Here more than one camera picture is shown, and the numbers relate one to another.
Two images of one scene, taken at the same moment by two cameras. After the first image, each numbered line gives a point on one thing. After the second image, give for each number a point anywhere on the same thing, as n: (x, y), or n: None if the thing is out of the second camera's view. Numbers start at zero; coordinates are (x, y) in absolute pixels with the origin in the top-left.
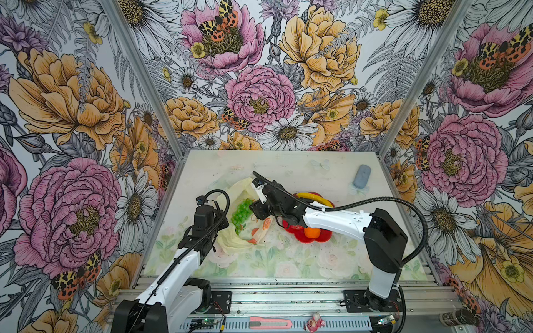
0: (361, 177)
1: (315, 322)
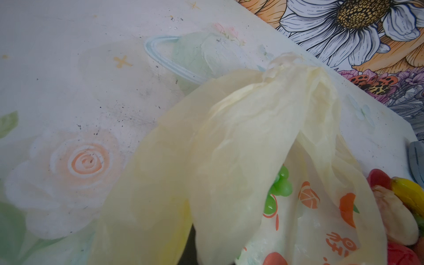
0: (416, 159)
1: None
